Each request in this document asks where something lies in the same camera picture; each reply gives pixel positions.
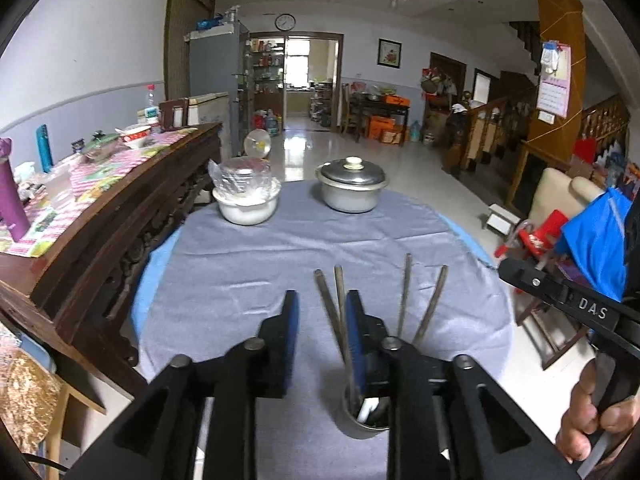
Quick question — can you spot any dark wooden side table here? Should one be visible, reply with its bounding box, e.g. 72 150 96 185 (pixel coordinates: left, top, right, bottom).
348 93 410 146

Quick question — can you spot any dark carved wooden sideboard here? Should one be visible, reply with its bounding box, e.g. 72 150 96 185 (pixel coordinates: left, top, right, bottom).
1 124 221 396

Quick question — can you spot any grey metal utensil holder cup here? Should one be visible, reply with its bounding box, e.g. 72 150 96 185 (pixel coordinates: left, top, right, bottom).
334 386 390 440

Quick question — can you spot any small electric fan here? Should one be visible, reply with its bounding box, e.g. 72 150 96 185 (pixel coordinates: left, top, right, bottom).
243 129 271 159

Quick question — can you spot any orange box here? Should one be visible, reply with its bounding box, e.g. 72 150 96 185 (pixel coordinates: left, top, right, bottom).
368 116 395 140

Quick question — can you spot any white chest freezer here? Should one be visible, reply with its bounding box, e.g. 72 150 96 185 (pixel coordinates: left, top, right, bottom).
188 92 230 128

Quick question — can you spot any purple thermos bottle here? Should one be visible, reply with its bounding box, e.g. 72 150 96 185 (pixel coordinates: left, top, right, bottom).
0 138 30 242

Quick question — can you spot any white bowl with plastic cover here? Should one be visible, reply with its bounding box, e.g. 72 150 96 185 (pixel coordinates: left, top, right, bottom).
207 156 282 226

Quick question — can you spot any teal thermos bottle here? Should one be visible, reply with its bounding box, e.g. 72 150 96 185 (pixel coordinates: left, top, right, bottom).
36 125 54 174

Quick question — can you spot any white plastic spoon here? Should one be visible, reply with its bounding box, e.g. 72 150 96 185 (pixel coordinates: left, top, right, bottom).
356 398 380 426

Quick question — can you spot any blue cloth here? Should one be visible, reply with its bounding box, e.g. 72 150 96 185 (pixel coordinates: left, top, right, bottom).
554 188 631 301

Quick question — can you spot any grey refrigerator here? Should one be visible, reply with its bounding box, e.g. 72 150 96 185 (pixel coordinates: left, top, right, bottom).
184 21 252 158

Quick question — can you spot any round wall clock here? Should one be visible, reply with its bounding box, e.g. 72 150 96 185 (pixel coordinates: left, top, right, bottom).
274 13 296 32

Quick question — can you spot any white small step stool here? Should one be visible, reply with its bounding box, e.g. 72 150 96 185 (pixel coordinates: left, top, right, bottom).
485 204 521 236

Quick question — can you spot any red plastic child chair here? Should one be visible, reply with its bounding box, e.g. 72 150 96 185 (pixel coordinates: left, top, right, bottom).
494 209 568 260

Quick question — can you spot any person's right hand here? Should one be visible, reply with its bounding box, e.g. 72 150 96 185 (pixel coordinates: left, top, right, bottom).
555 359 639 463

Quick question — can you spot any grey round tablecloth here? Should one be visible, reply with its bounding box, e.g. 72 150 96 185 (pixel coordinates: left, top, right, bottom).
131 182 513 479

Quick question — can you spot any clear water bottle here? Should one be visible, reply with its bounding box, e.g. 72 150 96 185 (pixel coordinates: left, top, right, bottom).
143 84 160 122

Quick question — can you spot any aluminium pot with lid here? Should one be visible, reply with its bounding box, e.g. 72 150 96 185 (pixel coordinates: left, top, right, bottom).
316 156 388 214

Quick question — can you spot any beige armchair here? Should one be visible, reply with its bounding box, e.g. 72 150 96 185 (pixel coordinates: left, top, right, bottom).
527 167 604 226

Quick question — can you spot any gold patterned cloth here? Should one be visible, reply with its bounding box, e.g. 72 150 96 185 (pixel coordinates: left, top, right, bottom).
1 349 60 454

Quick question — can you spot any wall calendar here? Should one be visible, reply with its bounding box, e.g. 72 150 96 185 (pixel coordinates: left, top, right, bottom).
536 41 572 118

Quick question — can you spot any framed flower picture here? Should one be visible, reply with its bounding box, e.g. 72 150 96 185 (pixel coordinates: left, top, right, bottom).
376 38 402 68

